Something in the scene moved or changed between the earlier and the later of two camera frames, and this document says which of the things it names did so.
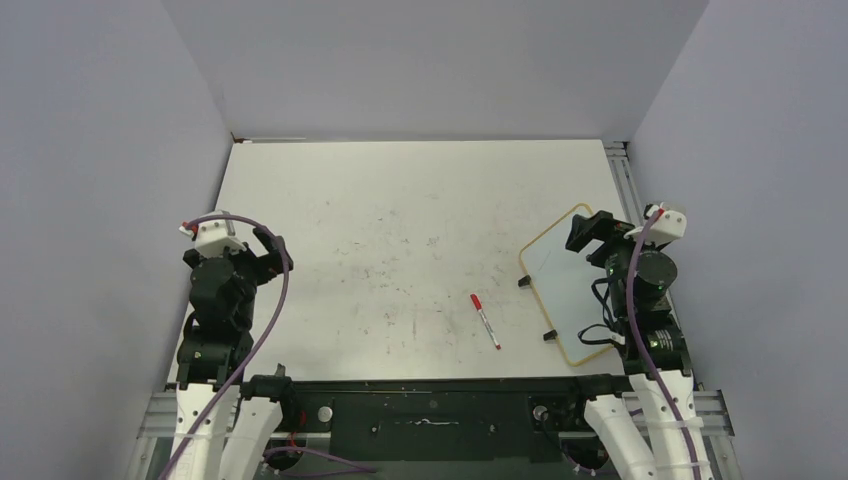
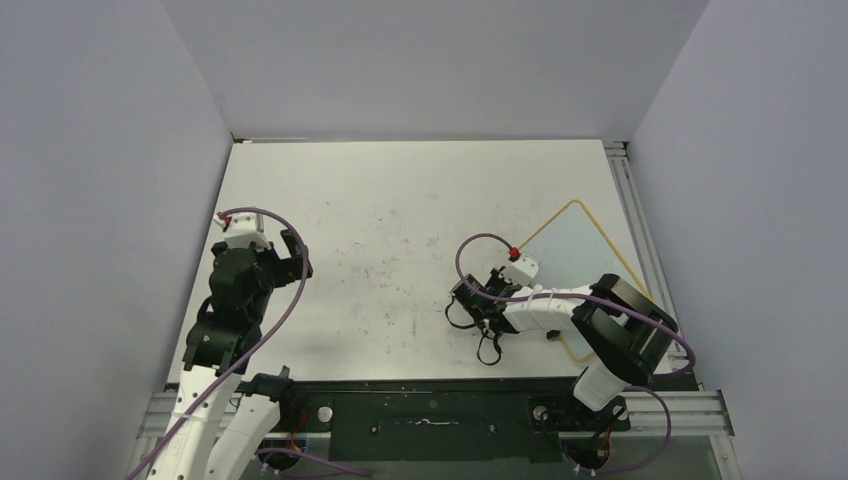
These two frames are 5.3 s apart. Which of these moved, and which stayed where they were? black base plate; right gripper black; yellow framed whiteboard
Moved: right gripper black
Stayed: yellow framed whiteboard; black base plate
